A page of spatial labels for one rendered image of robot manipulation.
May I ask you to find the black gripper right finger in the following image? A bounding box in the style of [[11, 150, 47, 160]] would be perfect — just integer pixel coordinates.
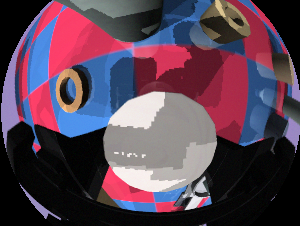
[[203, 136, 275, 203]]

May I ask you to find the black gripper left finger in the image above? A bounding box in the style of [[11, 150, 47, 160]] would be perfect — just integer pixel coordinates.
[[35, 124, 110, 201]]

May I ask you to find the blue-grey cylinder with silhouette label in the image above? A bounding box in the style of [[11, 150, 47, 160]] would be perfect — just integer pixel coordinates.
[[263, 113, 289, 146]]

